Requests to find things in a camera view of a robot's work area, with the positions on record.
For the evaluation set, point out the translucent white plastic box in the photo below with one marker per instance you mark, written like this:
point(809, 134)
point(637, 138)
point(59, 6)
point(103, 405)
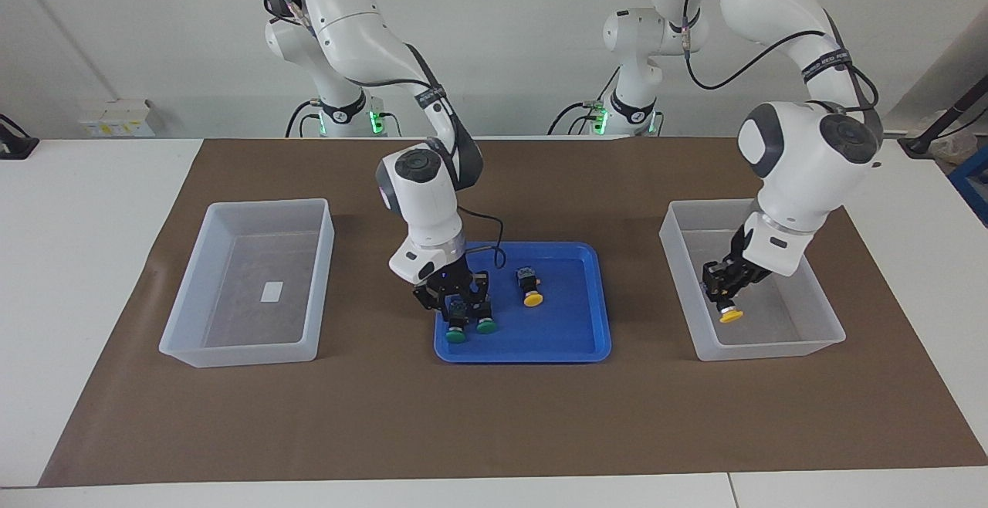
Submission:
point(803, 330)
point(231, 323)

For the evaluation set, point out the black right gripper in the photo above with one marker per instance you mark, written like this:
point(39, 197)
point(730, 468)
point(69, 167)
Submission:
point(448, 276)

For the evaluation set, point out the black desk clamp object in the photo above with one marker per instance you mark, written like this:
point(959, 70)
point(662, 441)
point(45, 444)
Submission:
point(15, 145)

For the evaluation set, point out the white wall socket box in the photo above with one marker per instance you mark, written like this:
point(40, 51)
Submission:
point(116, 118)

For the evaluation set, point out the green push button switch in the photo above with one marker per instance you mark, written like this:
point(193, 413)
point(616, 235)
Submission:
point(457, 334)
point(486, 327)

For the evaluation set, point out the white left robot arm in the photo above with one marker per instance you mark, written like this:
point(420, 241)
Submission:
point(795, 160)

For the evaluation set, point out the black pole stand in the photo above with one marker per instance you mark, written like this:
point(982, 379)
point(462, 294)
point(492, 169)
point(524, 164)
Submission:
point(915, 145)

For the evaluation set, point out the brown paper table mat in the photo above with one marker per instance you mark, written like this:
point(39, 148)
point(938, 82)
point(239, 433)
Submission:
point(494, 415)

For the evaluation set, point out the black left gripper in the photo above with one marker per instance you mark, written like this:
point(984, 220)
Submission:
point(749, 261)

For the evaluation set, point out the small white label sticker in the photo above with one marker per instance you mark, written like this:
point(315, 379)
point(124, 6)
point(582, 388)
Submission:
point(272, 291)

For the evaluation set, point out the blue metal frame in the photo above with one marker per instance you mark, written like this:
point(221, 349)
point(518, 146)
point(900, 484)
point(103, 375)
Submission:
point(974, 176)

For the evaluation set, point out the blue plastic tray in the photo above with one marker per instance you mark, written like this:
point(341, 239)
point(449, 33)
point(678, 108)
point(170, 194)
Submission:
point(556, 330)

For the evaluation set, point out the yellow push button switch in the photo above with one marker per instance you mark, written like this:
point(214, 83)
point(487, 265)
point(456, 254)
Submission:
point(731, 315)
point(530, 288)

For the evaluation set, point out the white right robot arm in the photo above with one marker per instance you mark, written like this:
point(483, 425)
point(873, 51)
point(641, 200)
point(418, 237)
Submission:
point(355, 29)

